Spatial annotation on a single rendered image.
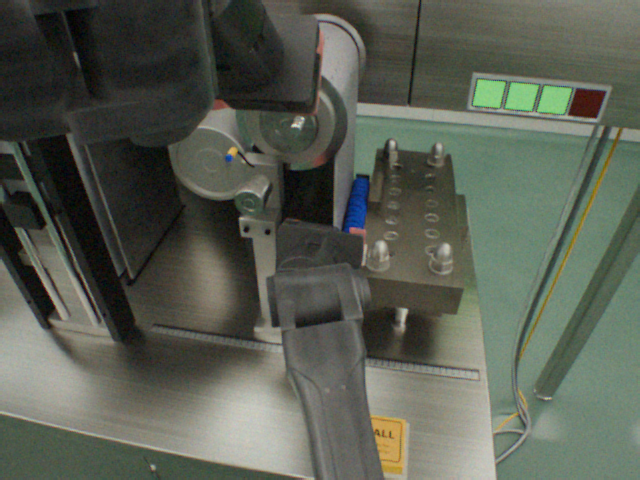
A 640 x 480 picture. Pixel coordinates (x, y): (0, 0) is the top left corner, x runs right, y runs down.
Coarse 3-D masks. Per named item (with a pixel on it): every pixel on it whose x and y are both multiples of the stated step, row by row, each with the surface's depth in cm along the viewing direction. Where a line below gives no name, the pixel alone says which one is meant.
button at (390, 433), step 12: (372, 420) 62; (384, 420) 62; (396, 420) 62; (384, 432) 60; (396, 432) 60; (384, 444) 59; (396, 444) 59; (384, 456) 58; (396, 456) 58; (384, 468) 58; (396, 468) 57
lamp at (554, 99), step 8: (544, 88) 80; (552, 88) 80; (560, 88) 80; (568, 88) 80; (544, 96) 81; (552, 96) 81; (560, 96) 81; (568, 96) 81; (544, 104) 82; (552, 104) 82; (560, 104) 82; (544, 112) 83; (552, 112) 83; (560, 112) 83
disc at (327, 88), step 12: (324, 84) 55; (324, 96) 56; (336, 96) 56; (336, 108) 57; (240, 120) 60; (336, 120) 58; (240, 132) 61; (336, 132) 59; (252, 144) 62; (336, 144) 60; (324, 156) 61; (288, 168) 64; (300, 168) 63; (312, 168) 63
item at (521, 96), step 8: (512, 88) 82; (520, 88) 81; (528, 88) 81; (536, 88) 81; (512, 96) 83; (520, 96) 82; (528, 96) 82; (512, 104) 84; (520, 104) 83; (528, 104) 83
